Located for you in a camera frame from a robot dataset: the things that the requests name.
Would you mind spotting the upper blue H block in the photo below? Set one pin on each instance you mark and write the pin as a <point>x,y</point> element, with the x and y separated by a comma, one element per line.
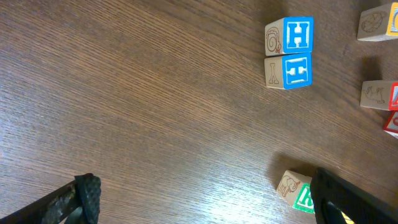
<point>289,35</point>

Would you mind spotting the yellow O block middle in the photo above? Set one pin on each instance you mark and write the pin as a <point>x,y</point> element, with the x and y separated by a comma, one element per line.
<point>378,24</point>

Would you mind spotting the red A block centre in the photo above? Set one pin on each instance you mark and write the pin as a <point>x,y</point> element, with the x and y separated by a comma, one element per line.
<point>379,94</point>

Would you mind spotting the blue h block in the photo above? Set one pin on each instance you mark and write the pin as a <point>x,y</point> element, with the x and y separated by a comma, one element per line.
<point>289,71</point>
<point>289,35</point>

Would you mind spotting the green R block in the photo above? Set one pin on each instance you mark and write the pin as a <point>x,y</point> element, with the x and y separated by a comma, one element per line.
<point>294,188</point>

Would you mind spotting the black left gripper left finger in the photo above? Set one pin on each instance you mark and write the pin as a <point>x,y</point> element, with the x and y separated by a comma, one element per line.
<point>77,202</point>

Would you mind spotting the yellow S block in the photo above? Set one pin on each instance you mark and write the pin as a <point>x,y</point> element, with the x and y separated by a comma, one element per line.
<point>347,219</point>

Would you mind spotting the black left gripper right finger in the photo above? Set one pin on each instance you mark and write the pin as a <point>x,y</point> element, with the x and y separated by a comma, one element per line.
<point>334,197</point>

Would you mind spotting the lower blue H block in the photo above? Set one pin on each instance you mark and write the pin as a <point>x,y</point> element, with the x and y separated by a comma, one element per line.
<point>289,71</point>

